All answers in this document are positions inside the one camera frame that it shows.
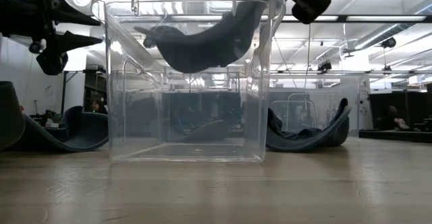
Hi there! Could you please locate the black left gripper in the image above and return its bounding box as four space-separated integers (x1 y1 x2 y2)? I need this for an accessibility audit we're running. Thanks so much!
0 0 104 77

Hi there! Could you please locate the black workbench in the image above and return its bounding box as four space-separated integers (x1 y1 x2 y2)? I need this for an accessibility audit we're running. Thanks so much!
358 128 432 144

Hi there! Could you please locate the clear plastic bin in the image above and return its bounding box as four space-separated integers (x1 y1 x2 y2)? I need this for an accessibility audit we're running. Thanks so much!
90 0 287 165
269 76 361 138

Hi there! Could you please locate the person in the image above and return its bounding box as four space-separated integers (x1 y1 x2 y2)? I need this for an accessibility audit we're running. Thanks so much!
90 98 108 115
383 105 421 132

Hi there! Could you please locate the black mounted camera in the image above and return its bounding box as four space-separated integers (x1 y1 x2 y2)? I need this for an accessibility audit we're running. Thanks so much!
28 40 43 55
380 36 398 49
317 60 333 73

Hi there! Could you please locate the black metal stand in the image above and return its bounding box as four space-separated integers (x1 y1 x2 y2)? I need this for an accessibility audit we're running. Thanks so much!
60 69 87 115

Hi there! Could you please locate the thin hanging cable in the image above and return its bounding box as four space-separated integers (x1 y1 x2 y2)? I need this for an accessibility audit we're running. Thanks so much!
306 23 312 80

